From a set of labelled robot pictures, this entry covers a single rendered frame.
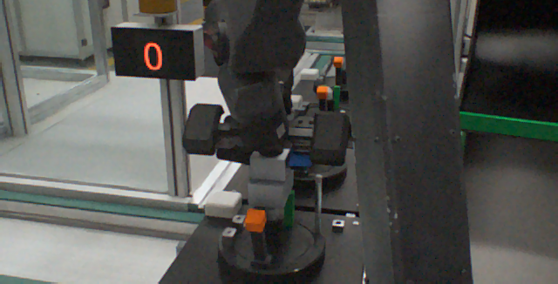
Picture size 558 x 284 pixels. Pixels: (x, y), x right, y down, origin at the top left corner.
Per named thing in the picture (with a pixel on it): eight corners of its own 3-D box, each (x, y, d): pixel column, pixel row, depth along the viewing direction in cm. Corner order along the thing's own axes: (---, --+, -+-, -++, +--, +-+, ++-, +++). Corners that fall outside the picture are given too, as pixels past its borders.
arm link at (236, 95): (282, 93, 48) (260, 17, 53) (221, 111, 48) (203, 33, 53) (292, 131, 54) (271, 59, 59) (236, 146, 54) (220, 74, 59)
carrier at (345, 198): (370, 225, 82) (376, 148, 78) (218, 207, 87) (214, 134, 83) (379, 160, 104) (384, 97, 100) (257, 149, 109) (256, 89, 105)
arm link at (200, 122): (342, 133, 54) (348, 80, 56) (162, 120, 57) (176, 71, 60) (344, 168, 61) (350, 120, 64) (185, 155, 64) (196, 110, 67)
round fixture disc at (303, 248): (316, 294, 64) (316, 280, 63) (202, 278, 67) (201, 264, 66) (331, 232, 77) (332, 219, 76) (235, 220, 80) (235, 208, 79)
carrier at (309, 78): (385, 117, 127) (389, 64, 123) (284, 109, 132) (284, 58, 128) (390, 87, 149) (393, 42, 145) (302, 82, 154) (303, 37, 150)
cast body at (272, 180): (283, 209, 66) (282, 155, 63) (248, 206, 66) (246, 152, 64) (296, 179, 73) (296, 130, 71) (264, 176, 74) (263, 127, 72)
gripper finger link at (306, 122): (315, 147, 61) (318, 116, 63) (234, 141, 63) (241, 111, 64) (316, 155, 62) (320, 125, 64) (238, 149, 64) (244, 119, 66)
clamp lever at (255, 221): (267, 264, 65) (261, 223, 60) (251, 262, 66) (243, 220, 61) (274, 240, 68) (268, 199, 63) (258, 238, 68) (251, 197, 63)
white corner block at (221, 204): (234, 230, 81) (233, 206, 80) (205, 226, 82) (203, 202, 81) (243, 214, 85) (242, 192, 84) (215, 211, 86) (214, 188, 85)
